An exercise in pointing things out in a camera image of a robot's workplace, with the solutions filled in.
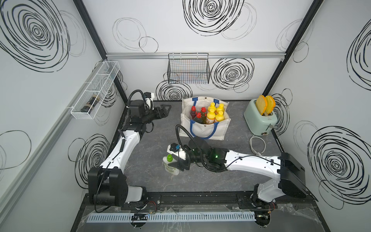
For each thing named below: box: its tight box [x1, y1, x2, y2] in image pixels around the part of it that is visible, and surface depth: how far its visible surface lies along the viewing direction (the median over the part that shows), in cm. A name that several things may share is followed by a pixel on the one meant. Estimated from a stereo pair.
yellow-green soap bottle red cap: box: [200, 106, 208, 125], surface depth 93 cm
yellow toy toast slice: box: [255, 94, 268, 116], surface depth 93 cm
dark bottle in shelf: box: [80, 94, 101, 114], surface depth 68 cm
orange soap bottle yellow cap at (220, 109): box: [215, 102, 225, 115], surface depth 90 cm
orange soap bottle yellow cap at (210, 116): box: [206, 108, 216, 124], surface depth 88 cm
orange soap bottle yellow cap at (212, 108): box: [207, 101, 216, 113], surface depth 90 cm
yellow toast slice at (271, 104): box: [265, 95, 276, 116], surface depth 92 cm
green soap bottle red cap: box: [193, 112, 203, 124], surface depth 90 cm
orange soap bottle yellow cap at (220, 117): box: [215, 110, 225, 122], surface depth 86 cm
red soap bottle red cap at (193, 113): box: [189, 105, 198, 120], surface depth 93 cm
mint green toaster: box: [243, 98, 278, 136], surface depth 93 cm
